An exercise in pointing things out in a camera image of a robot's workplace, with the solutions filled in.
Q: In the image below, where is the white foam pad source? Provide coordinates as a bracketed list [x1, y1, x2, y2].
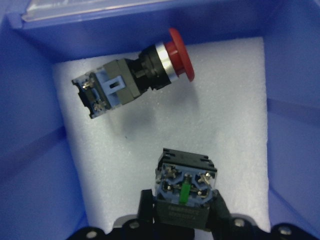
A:
[53, 37, 271, 232]

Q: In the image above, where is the blue source bin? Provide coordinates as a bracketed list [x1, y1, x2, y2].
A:
[0, 0, 320, 240]

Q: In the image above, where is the red mushroom push button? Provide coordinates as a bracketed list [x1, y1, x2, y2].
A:
[71, 27, 195, 119]

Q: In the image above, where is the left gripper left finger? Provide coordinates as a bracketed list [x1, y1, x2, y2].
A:
[137, 189, 155, 223]

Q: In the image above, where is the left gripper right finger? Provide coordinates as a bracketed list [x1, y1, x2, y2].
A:
[211, 189, 231, 224]

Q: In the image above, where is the yellow push button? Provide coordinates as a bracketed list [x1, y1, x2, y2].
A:
[154, 148, 217, 230]

